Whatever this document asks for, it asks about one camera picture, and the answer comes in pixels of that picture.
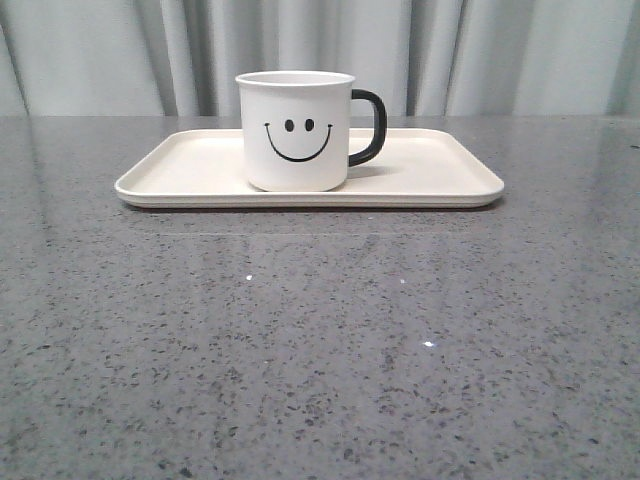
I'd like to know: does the white smiley mug black handle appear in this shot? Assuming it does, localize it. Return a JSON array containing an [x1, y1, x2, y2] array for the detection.
[[236, 71, 387, 192]]

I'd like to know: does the cream rectangular plastic tray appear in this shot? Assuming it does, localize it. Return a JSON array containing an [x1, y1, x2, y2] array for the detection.
[[114, 128, 504, 209]]

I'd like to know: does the pale grey curtain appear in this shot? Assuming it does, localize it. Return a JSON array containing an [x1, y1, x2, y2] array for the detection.
[[1, 1, 639, 117]]

